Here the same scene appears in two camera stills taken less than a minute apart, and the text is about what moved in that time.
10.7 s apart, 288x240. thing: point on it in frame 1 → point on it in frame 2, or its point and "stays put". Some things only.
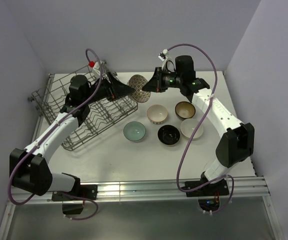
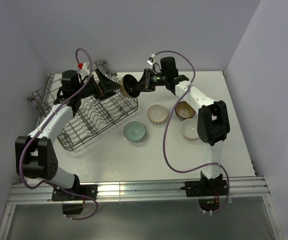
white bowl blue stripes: (157, 114) stays put
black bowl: (168, 135) → (129, 86)
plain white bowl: (188, 126) stays put
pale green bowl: (134, 131) stays put
